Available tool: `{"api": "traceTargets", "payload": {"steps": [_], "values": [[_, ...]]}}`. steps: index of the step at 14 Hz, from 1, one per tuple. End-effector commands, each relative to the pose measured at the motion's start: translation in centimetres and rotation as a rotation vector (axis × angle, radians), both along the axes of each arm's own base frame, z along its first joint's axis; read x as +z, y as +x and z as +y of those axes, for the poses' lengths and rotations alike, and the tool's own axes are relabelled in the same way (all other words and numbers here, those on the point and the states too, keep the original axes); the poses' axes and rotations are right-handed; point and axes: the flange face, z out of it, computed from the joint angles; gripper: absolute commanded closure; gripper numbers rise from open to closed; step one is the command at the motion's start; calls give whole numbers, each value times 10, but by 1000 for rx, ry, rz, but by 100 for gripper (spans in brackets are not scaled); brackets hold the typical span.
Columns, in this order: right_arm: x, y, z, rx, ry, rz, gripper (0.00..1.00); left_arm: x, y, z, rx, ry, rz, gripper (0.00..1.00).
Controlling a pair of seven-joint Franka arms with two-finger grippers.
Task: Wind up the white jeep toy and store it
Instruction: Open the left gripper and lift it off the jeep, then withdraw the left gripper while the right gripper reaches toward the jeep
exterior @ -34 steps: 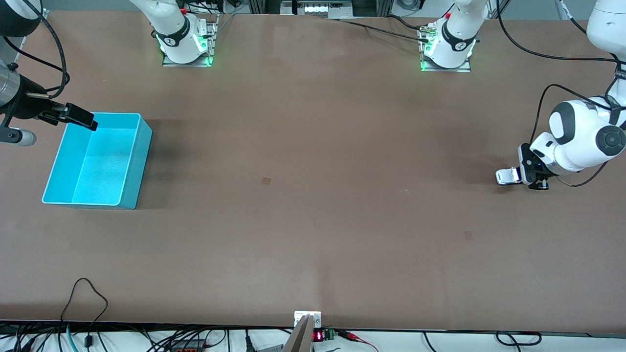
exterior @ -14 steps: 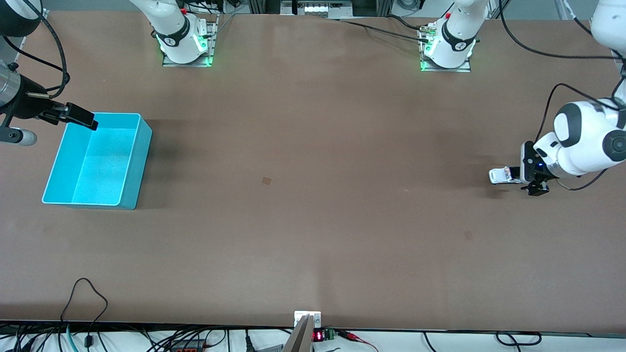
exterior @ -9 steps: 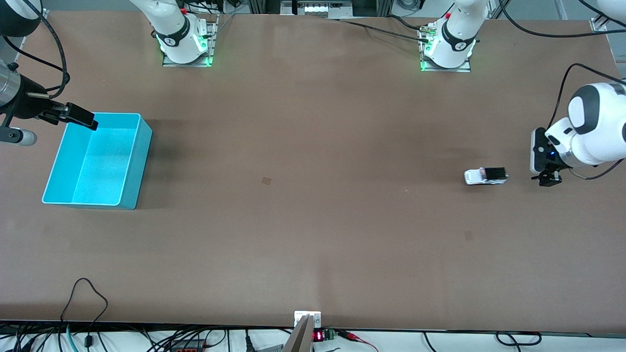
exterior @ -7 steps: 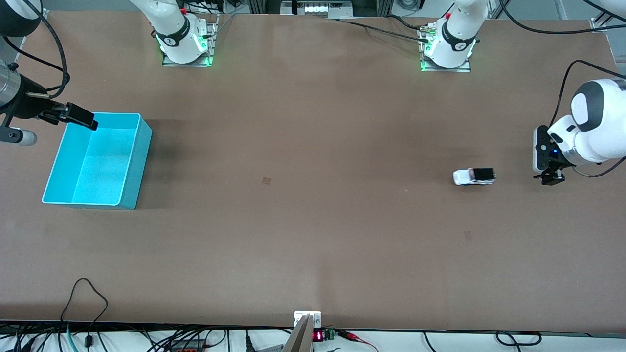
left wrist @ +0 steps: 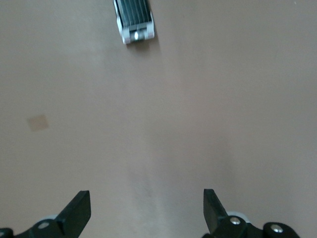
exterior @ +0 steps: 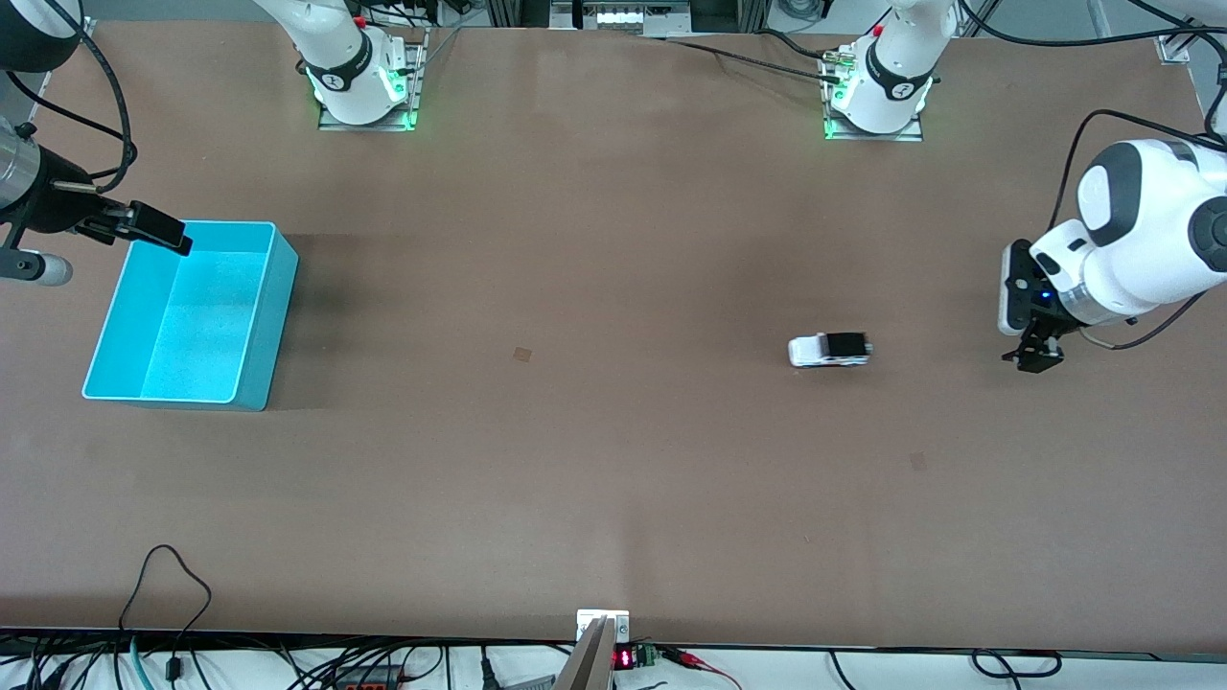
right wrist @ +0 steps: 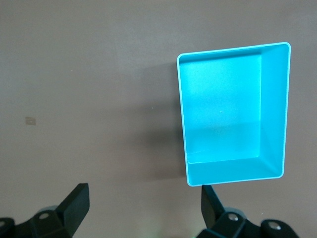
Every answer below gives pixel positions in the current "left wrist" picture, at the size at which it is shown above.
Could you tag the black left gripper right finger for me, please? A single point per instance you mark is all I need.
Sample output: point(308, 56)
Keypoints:
point(215, 218)

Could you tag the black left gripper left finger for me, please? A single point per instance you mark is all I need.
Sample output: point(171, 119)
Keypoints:
point(74, 215)

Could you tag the white jeep toy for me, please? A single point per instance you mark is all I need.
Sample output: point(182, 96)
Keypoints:
point(135, 19)

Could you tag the brown tape patch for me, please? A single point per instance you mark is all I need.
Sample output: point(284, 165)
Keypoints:
point(37, 122)

